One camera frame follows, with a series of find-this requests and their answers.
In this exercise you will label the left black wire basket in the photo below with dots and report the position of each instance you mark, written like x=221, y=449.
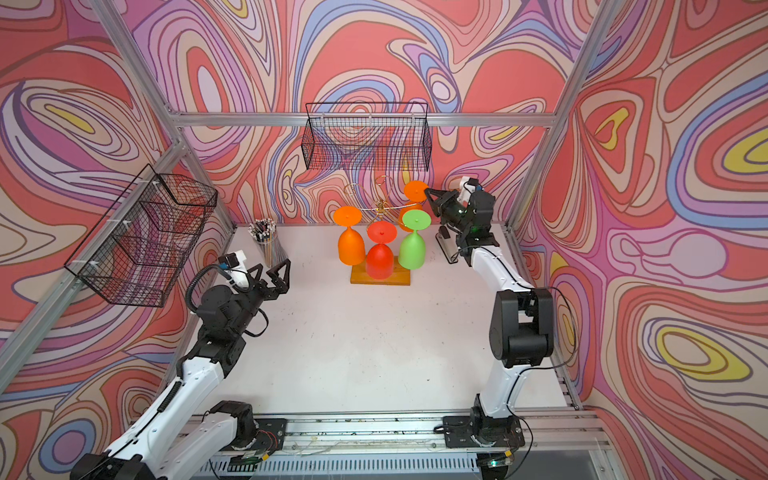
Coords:
x=147, y=243

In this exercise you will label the red wine glass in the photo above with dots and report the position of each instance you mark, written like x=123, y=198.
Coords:
x=380, y=258

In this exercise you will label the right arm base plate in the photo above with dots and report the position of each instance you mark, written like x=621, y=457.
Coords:
x=464, y=432

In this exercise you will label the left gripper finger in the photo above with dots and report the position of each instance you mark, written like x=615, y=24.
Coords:
x=279, y=276
x=254, y=277

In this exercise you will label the back black wire basket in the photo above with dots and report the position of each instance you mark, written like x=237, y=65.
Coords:
x=367, y=135

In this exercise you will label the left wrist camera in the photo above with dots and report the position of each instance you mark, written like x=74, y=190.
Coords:
x=234, y=261

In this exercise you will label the metal pen cup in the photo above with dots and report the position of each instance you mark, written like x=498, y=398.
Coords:
x=265, y=234

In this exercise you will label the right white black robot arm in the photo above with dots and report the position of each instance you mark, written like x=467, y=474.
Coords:
x=521, y=330

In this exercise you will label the black wire basket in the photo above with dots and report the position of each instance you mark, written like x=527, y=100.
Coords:
x=147, y=243
x=367, y=135

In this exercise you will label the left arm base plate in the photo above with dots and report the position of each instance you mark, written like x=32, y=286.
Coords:
x=269, y=437

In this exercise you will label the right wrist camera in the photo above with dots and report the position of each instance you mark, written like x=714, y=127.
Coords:
x=469, y=185

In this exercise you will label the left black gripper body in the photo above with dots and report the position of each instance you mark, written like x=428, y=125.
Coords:
x=247, y=304

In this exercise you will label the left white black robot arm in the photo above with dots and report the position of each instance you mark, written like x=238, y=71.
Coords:
x=151, y=448

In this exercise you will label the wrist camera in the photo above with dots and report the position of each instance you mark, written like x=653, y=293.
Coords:
x=469, y=185
x=234, y=261

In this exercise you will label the green wine glass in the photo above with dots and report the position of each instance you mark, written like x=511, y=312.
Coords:
x=412, y=252

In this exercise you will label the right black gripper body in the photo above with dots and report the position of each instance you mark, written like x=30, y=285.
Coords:
x=454, y=211

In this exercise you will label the orange wine glass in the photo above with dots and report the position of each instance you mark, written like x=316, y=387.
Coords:
x=350, y=245
x=416, y=196

